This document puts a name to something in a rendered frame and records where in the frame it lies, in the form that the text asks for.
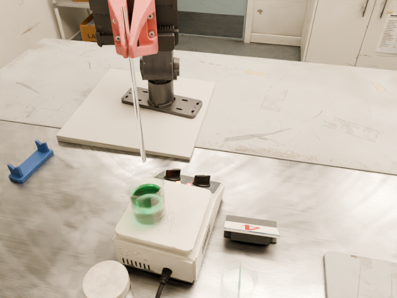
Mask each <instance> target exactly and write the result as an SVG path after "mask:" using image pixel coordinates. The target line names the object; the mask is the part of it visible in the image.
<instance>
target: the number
mask: <svg viewBox="0 0 397 298"><path fill-rule="evenodd" d="M226 228H234V229H242V230H247V231H255V232H263V233H268V234H276V235H278V233H277V231H276V228H268V227H264V226H255V225H247V224H242V223H234V222H227V224H226Z"/></svg>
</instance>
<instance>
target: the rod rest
mask: <svg viewBox="0 0 397 298"><path fill-rule="evenodd" d="M35 143H36V146H37V148H38V149H37V150H36V151H35V152H34V153H33V154H31V155H30V156H29V157H28V158H27V159H26V160H25V161H24V162H23V163H22V164H20V165H19V166H16V167H14V166H13V165H12V164H8V165H7V166H8V168H9V170H10V172H11V174H10V175H9V176H8V177H9V179H10V180H12V181H15V182H18V183H23V182H25V181H26V180H27V179H28V178H29V177H30V176H31V175H32V174H33V173H34V172H35V171H36V170H37V169H38V168H39V167H40V166H41V165H42V164H43V163H44V162H45V161H47V160H48V159H49V158H50V157H51V156H52V155H53V154H54V152H53V150H52V149H49V148H48V145H47V143H46V142H43V143H41V142H40V141H39V140H35Z"/></svg>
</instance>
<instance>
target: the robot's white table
mask: <svg viewBox="0 0 397 298"><path fill-rule="evenodd" d="M174 57H176V58H180V76H177V77H181V78H186V79H195V80H203V81H209V82H215V89H214V92H213V95H212V97H211V101H210V104H209V107H208V109H207V112H206V116H205V118H204V121H203V124H202V126H201V130H200V133H199V135H198V138H197V141H196V144H195V148H203V149H208V150H216V151H224V152H229V153H238V154H246V155H250V156H259V157H267V158H275V159H280V160H288V161H296V162H301V163H310V164H318V165H322V166H331V167H339V168H344V169H352V170H360V171H368V172H374V173H382V174H390V175H394V176H397V71H396V70H383V69H371V68H364V67H351V66H339V65H332V64H320V63H308V62H301V61H288V60H276V59H264V58H257V57H245V56H232V55H224V54H213V53H201V52H193V51H181V50H174ZM110 69H118V70H127V71H129V67H128V59H124V58H123V56H121V55H118V54H117V53H116V48H115V45H107V46H102V47H99V46H98V44H97V43H93V42H87V41H74V40H61V39H55V38H43V39H42V40H40V41H39V42H37V43H36V44H35V45H33V46H32V47H30V48H29V49H28V50H26V51H25V52H23V53H22V54H21V55H19V56H18V57H17V58H15V59H14V60H13V61H11V62H10V63H8V64H7V65H6V66H4V67H3V68H2V69H0V121H8V122H16V123H21V124H29V125H38V126H42V127H50V128H59V129H62V127H63V126H64V124H65V123H66V122H67V121H68V120H69V119H70V117H71V116H72V115H73V114H74V113H75V111H76V110H77V109H78V107H79V106H80V105H81V104H82V103H83V101H84V100H85V99H86V98H87V97H88V95H89V94H90V93H91V91H92V90H93V89H94V88H95V87H96V85H97V84H98V83H99V82H100V81H101V80H102V78H103V77H104V76H105V74H106V73H107V72H108V71H109V70H110Z"/></svg>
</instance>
